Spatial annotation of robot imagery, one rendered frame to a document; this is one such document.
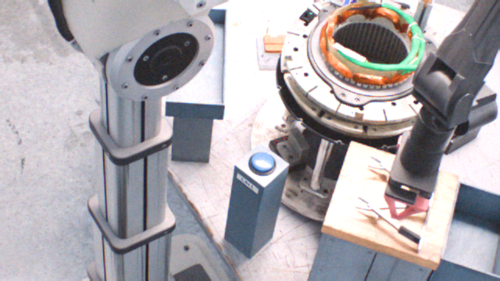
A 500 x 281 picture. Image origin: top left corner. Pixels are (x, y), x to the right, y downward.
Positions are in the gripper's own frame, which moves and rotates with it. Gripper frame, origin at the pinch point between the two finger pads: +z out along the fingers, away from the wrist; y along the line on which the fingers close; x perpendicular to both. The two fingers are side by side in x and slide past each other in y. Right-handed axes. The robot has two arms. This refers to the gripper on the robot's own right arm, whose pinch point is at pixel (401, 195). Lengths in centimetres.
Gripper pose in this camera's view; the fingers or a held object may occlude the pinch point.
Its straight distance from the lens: 143.6
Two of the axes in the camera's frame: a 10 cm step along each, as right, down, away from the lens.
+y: 3.1, -7.2, 6.3
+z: -1.3, 6.2, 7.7
